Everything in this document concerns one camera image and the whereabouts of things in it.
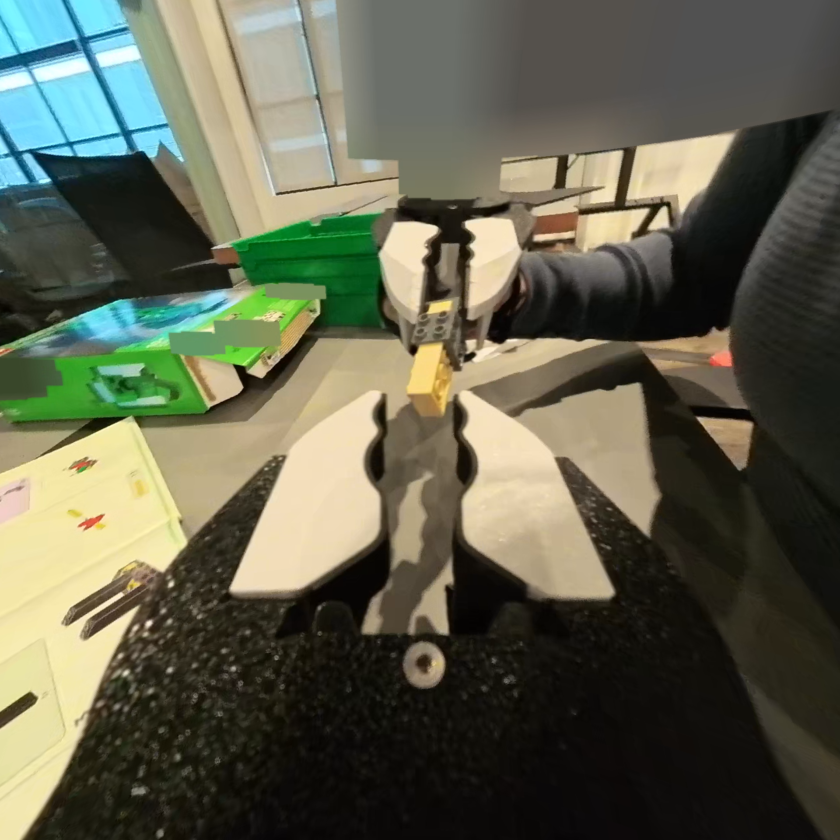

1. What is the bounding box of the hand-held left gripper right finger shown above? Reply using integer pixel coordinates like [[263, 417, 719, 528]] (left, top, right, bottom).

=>
[[453, 390, 616, 602]]

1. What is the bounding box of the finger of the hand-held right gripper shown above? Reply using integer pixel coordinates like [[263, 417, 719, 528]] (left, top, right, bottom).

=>
[[459, 215, 524, 332], [378, 220, 439, 326]]

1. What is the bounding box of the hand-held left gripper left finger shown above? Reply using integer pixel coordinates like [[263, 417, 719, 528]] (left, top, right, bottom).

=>
[[230, 390, 389, 599]]

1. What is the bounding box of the grey square toy brick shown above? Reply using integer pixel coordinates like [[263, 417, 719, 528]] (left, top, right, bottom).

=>
[[411, 304, 461, 350]]

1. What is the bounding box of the tan long toy brick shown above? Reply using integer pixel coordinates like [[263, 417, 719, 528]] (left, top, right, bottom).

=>
[[406, 295, 462, 419]]

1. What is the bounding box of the person's right forearm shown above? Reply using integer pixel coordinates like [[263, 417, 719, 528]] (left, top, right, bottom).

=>
[[508, 174, 746, 343]]

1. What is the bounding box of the person's right hand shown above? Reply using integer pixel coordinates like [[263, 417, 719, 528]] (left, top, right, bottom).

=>
[[487, 272, 530, 343]]

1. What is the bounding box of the stack of green plastic crates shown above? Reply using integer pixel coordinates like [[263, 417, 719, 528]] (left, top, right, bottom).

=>
[[211, 211, 396, 330]]

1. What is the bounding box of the black-legged background table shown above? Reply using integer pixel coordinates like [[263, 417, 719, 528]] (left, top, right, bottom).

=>
[[500, 146, 682, 256]]

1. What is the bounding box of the white-framed window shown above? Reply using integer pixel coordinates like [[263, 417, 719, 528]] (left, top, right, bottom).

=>
[[217, 0, 403, 196]]

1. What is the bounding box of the green toy set box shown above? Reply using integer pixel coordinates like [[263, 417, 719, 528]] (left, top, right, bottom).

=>
[[0, 287, 324, 422]]

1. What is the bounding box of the brown cardboard sheet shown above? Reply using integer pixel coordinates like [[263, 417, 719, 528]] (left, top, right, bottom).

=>
[[153, 140, 206, 221]]

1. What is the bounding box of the pale green instruction booklet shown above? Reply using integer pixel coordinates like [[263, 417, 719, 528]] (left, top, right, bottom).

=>
[[0, 415, 190, 840]]

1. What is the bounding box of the person's torso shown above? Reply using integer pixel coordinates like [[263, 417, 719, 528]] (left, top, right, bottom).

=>
[[727, 108, 840, 840]]

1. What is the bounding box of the blue-paned window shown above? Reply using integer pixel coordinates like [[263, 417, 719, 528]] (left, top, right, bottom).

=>
[[0, 0, 185, 188]]

